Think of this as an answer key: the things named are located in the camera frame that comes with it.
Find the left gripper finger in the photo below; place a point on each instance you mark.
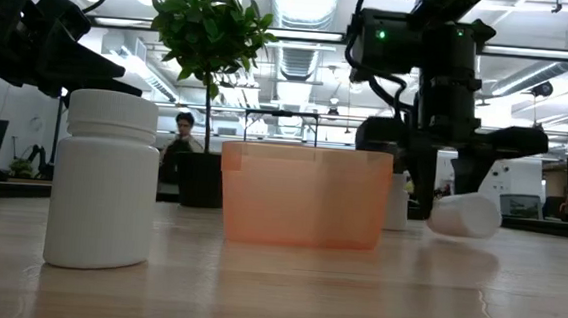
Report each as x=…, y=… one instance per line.
x=113, y=88
x=85, y=62

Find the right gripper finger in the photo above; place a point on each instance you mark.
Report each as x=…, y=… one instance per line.
x=469, y=174
x=423, y=184

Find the white pill bottle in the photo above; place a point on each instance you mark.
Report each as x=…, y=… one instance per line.
x=397, y=204
x=103, y=191
x=465, y=217

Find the small black background robot arm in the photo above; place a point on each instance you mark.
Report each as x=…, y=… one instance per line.
x=46, y=160

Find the orange translucent plastic basket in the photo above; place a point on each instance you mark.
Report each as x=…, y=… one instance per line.
x=306, y=195

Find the white pillar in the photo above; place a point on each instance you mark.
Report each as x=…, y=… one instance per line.
x=498, y=181

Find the grey bin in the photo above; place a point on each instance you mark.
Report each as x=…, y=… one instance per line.
x=520, y=206

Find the person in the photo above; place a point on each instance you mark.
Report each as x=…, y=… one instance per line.
x=181, y=144

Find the round black ceiling device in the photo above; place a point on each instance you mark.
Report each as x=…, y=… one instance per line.
x=542, y=89

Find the small green leafy tree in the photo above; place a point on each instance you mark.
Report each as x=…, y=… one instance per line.
x=208, y=28

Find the small green desk plant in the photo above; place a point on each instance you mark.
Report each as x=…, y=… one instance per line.
x=21, y=167

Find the black plant pot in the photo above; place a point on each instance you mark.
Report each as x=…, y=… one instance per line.
x=198, y=180

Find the long ceiling light strip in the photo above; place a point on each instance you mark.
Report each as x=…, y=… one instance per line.
x=302, y=35

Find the silver ceiling air duct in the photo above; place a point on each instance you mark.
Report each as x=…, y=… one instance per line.
x=305, y=2

